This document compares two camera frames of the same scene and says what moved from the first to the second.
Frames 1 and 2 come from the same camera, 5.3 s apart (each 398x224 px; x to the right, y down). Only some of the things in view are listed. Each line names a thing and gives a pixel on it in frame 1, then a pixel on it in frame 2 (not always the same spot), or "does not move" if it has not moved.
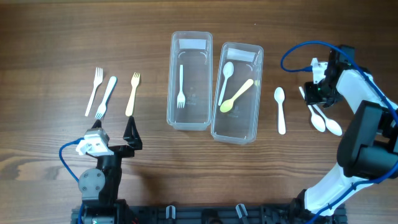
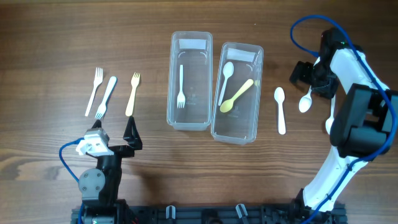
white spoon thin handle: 316,121 → 305,102
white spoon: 227,70 does not move
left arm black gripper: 132,136 does not move
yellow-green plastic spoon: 227,105 does not move
